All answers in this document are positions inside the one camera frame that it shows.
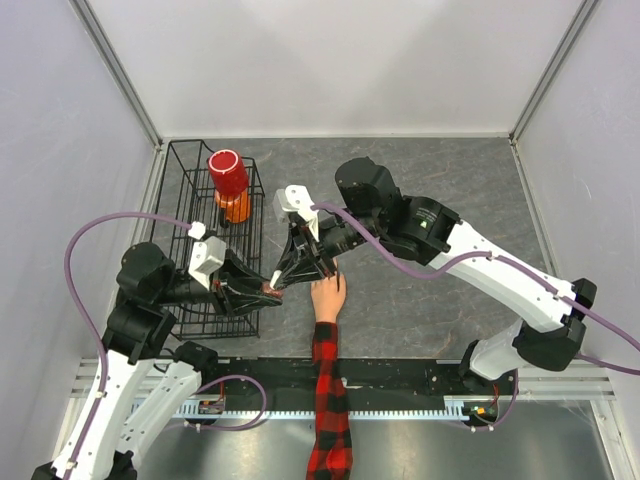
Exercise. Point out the white nail polish cap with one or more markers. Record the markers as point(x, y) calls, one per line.
point(274, 279)

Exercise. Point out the orange mug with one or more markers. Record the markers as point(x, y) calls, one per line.
point(236, 209)

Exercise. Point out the red plaid sleeve forearm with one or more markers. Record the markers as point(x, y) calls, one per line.
point(331, 456)

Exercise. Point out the mannequin hand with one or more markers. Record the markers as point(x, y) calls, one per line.
point(328, 297)

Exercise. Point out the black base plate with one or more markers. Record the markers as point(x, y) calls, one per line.
point(297, 384)

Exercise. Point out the red cup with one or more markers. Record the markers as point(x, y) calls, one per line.
point(228, 172)

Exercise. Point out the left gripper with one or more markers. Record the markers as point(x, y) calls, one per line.
point(223, 286)

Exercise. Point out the black wire rack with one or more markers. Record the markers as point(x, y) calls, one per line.
point(186, 192)

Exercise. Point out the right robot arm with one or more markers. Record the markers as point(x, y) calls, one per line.
point(426, 239)

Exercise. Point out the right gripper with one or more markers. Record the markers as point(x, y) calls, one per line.
point(300, 239)

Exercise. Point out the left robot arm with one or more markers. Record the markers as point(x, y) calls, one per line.
point(112, 436)

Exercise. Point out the glitter nail polish bottle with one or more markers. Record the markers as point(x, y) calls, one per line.
point(267, 289)

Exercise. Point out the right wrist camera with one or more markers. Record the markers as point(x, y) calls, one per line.
point(293, 205)

